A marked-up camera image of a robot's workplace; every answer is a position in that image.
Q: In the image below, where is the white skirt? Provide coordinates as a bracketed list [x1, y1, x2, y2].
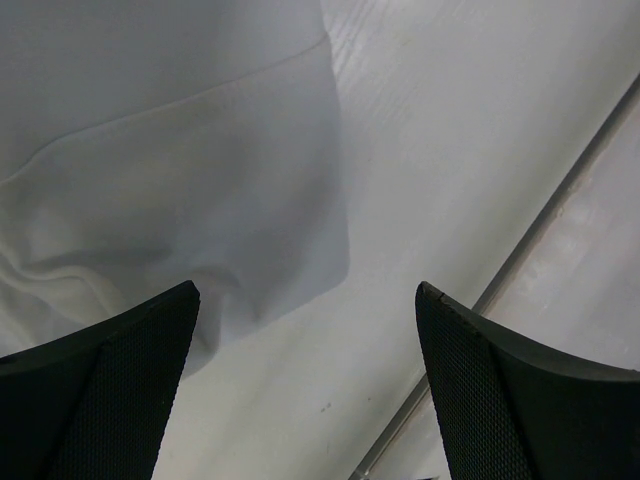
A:
[1, 1, 349, 372]

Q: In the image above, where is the metal table edge rail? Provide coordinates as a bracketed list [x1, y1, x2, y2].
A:
[349, 79, 639, 480]

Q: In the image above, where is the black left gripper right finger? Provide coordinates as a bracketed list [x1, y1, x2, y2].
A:
[415, 282, 639, 479]

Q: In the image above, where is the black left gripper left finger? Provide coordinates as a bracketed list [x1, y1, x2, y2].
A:
[1, 281, 200, 479]

